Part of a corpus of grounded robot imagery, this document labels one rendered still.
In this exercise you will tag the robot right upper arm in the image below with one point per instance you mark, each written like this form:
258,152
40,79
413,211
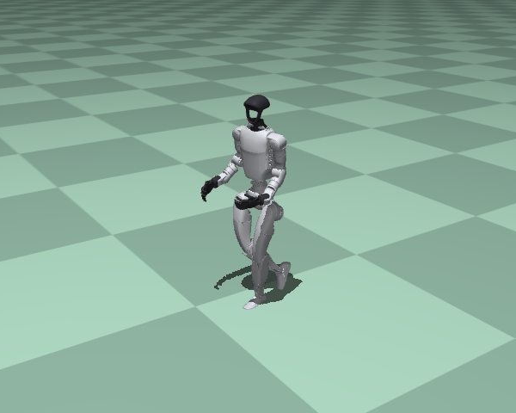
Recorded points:
237,159

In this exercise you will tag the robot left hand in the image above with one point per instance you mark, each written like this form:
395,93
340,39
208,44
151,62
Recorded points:
251,202

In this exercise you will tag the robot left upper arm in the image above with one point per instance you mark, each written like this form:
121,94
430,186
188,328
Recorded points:
278,143

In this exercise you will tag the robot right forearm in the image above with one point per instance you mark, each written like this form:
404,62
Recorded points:
227,174

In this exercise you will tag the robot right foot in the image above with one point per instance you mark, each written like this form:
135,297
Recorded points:
281,280

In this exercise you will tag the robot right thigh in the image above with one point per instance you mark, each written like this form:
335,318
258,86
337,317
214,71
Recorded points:
242,225

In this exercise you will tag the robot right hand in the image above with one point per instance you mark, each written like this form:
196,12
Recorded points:
209,185

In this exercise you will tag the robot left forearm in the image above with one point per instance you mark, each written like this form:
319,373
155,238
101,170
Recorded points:
275,183

